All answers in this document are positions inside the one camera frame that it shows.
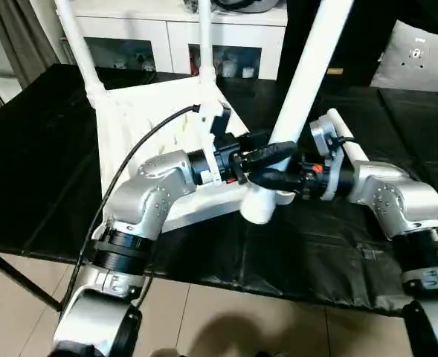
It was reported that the white plastic table leg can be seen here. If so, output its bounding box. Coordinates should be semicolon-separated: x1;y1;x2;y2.
54;0;109;106
239;0;355;226
326;109;370;163
197;0;218;84

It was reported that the white plastic table top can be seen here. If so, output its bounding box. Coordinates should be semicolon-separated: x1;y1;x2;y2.
92;79;255;233

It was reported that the black cabinet with yellow label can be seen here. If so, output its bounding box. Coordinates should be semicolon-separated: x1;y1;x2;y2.
278;0;398;86

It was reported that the white glass-door cabinet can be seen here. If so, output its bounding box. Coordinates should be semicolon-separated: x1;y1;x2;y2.
51;0;288;80

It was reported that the grey cushion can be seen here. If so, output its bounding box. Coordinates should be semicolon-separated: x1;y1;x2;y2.
372;19;438;94

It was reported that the black table mat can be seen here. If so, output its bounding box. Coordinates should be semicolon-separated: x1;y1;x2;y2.
0;63;438;317

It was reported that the grey curtain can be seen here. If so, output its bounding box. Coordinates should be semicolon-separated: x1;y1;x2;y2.
0;0;59;86

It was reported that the black table frame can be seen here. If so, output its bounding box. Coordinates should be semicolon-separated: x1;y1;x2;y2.
0;251;63;312

